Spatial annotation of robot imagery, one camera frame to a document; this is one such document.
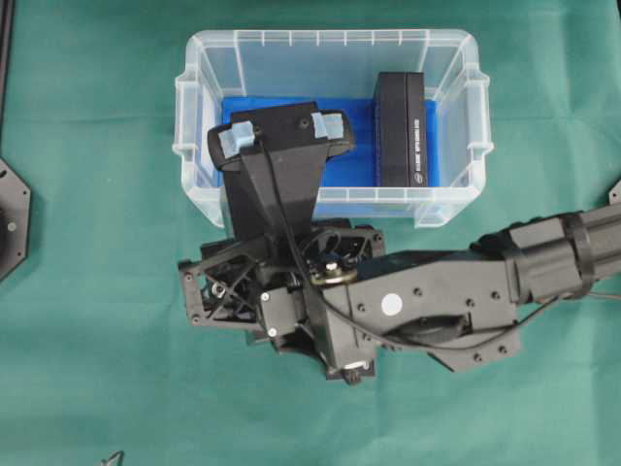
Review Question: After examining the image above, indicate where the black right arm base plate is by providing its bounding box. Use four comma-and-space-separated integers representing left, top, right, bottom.
608, 180, 621, 205

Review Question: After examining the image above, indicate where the black camera cable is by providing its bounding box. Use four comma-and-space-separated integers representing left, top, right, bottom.
254, 130, 621, 360

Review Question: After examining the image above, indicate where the blue cloth liner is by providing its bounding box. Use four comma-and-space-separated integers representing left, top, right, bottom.
216, 95, 454, 189

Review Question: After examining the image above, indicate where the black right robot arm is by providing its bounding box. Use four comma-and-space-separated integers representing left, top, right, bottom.
179, 205, 620, 384

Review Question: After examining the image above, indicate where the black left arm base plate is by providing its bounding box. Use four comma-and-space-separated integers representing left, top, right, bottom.
0, 159, 31, 281

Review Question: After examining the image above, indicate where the black frame bar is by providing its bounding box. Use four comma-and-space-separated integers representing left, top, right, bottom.
0, 0, 15, 114

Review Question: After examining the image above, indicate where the clear plastic storage bin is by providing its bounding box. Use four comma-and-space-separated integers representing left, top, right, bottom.
173, 29, 494, 228

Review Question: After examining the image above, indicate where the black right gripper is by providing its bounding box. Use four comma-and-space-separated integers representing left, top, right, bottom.
179, 218, 386, 350

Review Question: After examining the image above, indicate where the small black tip bottom edge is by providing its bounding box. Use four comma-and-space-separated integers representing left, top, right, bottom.
99, 450, 125, 466

